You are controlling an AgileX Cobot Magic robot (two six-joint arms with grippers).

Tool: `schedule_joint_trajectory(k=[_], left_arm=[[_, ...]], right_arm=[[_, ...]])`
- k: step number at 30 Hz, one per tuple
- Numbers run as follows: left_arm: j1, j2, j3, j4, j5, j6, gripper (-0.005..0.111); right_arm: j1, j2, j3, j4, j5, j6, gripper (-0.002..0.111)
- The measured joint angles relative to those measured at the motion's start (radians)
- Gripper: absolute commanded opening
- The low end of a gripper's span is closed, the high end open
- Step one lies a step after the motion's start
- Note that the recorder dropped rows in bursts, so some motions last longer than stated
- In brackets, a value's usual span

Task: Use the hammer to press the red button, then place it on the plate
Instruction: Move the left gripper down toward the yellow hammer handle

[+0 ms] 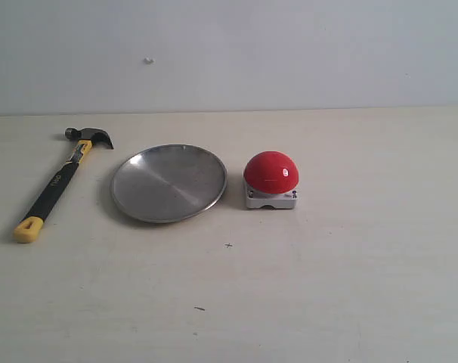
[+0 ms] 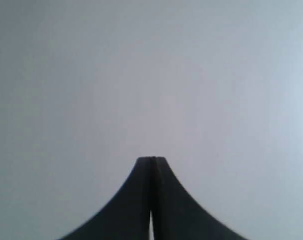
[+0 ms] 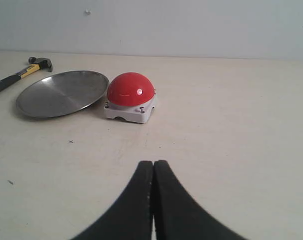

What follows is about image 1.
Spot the yellow black claw hammer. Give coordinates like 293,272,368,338
13,128,113,244

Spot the round steel plate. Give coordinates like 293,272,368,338
110,144,227,224

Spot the red dome push button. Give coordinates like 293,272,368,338
243,151,299,209

